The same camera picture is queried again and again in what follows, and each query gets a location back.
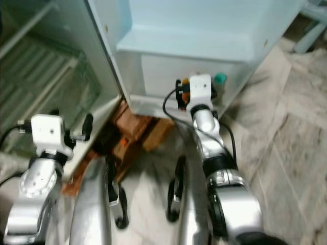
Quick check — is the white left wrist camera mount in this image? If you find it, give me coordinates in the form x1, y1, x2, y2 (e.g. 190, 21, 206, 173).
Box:
31, 114, 75, 161

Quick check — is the silver right robot leg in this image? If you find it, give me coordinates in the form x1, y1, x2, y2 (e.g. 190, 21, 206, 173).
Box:
166, 153, 215, 245

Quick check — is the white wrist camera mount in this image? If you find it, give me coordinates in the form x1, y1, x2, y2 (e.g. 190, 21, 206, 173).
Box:
186, 74, 214, 107
31, 114, 75, 161

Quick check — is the small light blue chair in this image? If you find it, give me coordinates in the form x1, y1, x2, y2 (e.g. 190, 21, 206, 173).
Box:
294, 0, 327, 54

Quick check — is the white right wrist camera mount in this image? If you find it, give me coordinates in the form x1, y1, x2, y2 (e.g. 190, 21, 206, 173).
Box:
186, 74, 214, 107

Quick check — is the white open fridge body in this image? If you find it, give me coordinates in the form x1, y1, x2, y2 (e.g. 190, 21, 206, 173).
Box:
0, 0, 126, 179

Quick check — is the wire fridge shelf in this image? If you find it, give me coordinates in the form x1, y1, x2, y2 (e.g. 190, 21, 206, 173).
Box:
0, 36, 100, 138

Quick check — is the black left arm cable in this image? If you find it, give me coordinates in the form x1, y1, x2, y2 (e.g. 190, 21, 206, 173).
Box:
0, 122, 34, 154

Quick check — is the white fridge door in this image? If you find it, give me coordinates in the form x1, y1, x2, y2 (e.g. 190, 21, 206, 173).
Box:
87, 0, 307, 120

